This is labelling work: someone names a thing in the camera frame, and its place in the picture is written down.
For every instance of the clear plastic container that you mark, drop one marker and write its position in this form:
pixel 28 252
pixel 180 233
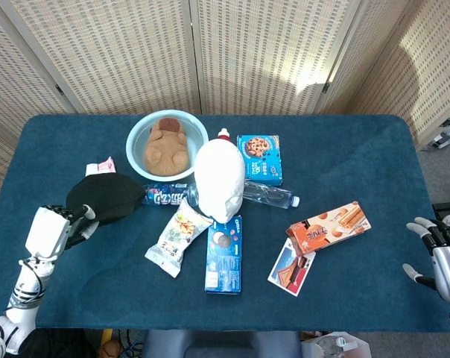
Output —
pixel 333 347

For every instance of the clear water bottle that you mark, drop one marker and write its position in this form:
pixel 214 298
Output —
pixel 273 195

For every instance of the blue Pepsi bottle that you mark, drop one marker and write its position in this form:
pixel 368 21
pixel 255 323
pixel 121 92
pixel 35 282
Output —
pixel 165 194

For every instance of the dark blue table cloth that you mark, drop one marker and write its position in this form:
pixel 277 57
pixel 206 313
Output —
pixel 351 160

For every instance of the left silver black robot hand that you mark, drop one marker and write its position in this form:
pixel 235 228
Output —
pixel 46 231

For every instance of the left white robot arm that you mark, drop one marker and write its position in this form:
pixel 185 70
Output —
pixel 25 294

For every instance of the orange wafer roll box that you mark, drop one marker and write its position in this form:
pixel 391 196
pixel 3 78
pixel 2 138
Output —
pixel 327 229

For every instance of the woven folding screen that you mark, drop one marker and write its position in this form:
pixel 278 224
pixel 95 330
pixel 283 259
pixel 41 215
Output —
pixel 135 56

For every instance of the blue Oreo cookie box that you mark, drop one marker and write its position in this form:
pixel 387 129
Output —
pixel 224 261

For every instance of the white electronics board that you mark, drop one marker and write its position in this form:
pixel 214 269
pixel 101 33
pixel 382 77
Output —
pixel 448 134

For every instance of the blue grey chair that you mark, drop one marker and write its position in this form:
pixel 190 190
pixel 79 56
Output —
pixel 217 343

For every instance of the light blue plastic basin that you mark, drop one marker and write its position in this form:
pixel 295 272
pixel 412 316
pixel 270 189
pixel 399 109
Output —
pixel 135 149

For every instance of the blue chocolate chip cookie box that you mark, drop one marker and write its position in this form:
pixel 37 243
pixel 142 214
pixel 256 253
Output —
pixel 264 158

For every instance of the white chocolate bar box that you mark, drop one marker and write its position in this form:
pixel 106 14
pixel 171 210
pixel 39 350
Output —
pixel 290 270

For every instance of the brown capybara plush toy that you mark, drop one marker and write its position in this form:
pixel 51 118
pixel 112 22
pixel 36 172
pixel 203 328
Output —
pixel 165 149

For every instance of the white pink tissue pack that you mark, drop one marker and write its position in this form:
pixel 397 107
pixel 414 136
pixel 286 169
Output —
pixel 98 167

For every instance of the white snack bag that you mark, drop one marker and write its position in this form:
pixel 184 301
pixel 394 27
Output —
pixel 176 238

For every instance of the black box with grey shoe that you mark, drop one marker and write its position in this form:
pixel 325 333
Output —
pixel 446 209

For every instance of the black baseball cap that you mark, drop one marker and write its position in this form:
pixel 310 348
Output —
pixel 106 195

